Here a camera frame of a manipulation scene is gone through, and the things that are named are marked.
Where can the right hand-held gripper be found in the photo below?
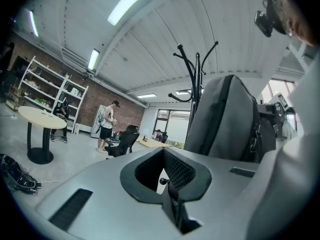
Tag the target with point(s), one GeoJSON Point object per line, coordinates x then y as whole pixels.
{"type": "Point", "coordinates": [283, 104]}

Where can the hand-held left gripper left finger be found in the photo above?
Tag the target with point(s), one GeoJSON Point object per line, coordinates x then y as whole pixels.
{"type": "Point", "coordinates": [105, 209]}

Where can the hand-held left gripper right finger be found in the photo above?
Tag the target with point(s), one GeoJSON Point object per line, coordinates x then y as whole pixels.
{"type": "Point", "coordinates": [220, 196]}

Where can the dark grey backpack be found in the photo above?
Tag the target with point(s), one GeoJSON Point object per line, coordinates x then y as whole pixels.
{"type": "Point", "coordinates": [225, 119]}

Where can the black coat rack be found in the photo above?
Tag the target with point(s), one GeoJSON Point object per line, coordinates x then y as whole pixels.
{"type": "Point", "coordinates": [197, 84]}

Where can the black-framed window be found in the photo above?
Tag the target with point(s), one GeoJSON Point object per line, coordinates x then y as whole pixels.
{"type": "Point", "coordinates": [275, 89]}
{"type": "Point", "coordinates": [175, 126]}

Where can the person's white top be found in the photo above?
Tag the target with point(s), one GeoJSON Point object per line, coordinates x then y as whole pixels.
{"type": "Point", "coordinates": [287, 189]}

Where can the black office chair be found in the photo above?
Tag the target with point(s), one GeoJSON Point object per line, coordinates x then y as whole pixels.
{"type": "Point", "coordinates": [165, 137]}
{"type": "Point", "coordinates": [125, 141]}

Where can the light wooden desk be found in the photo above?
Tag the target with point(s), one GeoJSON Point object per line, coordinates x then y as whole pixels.
{"type": "Point", "coordinates": [152, 142]}

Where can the person's head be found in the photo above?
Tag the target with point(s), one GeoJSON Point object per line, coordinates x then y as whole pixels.
{"type": "Point", "coordinates": [295, 11]}

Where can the round wooden table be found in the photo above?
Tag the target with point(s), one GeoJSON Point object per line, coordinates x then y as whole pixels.
{"type": "Point", "coordinates": [37, 116]}

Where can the ceiling strip light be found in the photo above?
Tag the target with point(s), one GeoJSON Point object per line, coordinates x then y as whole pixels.
{"type": "Point", "coordinates": [147, 96]}
{"type": "Point", "coordinates": [33, 24]}
{"type": "Point", "coordinates": [93, 59]}
{"type": "Point", "coordinates": [130, 1]}

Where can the black head-worn camera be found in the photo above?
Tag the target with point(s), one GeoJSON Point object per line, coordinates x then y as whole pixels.
{"type": "Point", "coordinates": [263, 24]}

